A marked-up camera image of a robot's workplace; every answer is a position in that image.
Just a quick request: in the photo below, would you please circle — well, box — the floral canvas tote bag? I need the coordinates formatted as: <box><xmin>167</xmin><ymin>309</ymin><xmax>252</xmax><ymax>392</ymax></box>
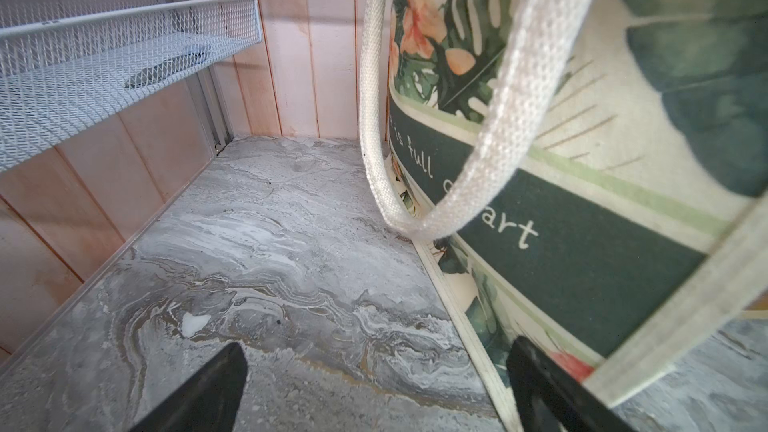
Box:
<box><xmin>359</xmin><ymin>0</ymin><xmax>767</xmax><ymax>431</ymax></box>

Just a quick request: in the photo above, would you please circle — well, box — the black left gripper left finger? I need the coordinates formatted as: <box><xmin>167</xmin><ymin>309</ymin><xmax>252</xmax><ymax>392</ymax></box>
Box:
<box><xmin>130</xmin><ymin>342</ymin><xmax>248</xmax><ymax>432</ymax></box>

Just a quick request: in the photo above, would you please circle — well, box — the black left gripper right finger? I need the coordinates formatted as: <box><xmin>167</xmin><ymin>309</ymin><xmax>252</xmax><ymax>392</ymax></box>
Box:
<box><xmin>506</xmin><ymin>336</ymin><xmax>632</xmax><ymax>432</ymax></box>

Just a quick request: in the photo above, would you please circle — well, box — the white wire mesh shelf rack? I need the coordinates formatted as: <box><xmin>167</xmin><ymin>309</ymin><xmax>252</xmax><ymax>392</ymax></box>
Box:
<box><xmin>1</xmin><ymin>0</ymin><xmax>263</xmax><ymax>170</ymax></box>

